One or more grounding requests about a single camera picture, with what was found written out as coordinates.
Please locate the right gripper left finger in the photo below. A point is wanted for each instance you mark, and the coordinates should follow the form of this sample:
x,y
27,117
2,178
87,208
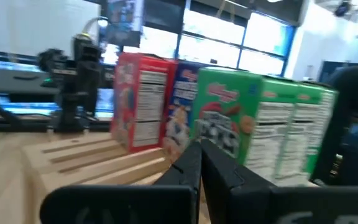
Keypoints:
x,y
120,205

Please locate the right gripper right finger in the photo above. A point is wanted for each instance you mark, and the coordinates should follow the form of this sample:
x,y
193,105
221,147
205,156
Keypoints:
x,y
259,205

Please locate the red Froot Loops cereal box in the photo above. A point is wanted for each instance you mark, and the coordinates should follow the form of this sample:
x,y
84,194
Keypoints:
x,y
141,102

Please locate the green Apple Jacks cereal box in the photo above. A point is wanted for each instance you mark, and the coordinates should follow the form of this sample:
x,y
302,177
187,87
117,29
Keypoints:
x,y
306,130
326,112
225,99

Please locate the blue Frosted Flakes cereal box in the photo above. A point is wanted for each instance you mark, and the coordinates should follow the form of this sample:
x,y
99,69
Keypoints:
x,y
180,124

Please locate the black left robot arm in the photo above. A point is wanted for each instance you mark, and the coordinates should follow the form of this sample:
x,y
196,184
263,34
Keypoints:
x,y
65,99

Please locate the wooden slatted shelf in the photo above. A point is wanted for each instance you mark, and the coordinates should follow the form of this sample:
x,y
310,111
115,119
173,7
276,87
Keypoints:
x,y
89,165

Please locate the black hanging banner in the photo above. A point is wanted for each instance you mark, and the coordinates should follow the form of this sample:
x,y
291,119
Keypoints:
x,y
124,25

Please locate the grey drawer cabinet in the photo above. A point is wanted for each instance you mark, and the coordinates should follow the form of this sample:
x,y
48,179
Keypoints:
x,y
23,81

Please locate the white whiteboard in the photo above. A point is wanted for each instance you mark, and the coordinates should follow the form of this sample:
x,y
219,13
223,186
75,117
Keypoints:
x,y
42,25

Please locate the person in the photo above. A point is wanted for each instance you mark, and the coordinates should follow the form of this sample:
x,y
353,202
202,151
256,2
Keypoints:
x,y
353,90

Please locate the blue partition panel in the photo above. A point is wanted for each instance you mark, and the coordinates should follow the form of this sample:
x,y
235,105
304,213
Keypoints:
x,y
328,71

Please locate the black wall-mounted device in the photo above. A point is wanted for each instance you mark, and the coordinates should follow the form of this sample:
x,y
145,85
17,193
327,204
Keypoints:
x,y
342,7

